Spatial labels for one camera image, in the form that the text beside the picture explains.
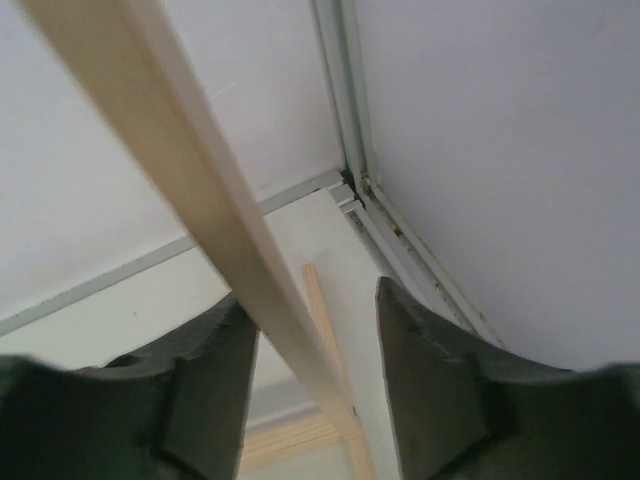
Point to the beige wooden hanger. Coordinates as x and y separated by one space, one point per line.
128 61

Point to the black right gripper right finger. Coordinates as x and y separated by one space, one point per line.
463 408

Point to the wooden clothes rack frame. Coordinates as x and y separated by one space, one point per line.
312 431

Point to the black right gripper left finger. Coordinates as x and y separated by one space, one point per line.
174 408

